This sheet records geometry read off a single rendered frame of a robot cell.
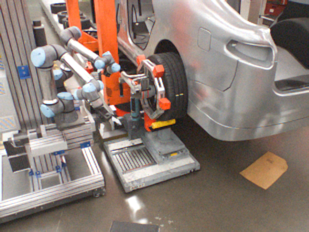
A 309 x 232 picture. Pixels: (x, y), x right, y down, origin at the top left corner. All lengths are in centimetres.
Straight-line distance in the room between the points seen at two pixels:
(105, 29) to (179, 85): 93
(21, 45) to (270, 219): 248
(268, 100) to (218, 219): 118
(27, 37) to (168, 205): 183
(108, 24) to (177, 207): 185
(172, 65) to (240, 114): 84
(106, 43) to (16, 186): 157
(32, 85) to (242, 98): 159
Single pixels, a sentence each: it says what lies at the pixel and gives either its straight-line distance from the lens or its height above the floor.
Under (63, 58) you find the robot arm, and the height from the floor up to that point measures 137.
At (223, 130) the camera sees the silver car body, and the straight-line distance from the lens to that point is 224.
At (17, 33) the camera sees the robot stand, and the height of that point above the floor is 152.
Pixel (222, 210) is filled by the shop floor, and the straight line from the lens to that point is 281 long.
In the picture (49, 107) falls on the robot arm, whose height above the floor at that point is 102.
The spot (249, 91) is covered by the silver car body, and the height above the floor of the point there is 122.
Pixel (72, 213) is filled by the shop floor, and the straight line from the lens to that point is 281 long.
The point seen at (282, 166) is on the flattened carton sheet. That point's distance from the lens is 344.
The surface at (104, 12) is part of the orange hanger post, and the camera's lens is 291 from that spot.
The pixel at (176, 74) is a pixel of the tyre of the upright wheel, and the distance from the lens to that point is 258.
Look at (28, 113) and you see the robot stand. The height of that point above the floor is 87.
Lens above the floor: 207
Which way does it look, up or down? 31 degrees down
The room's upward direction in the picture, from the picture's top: straight up
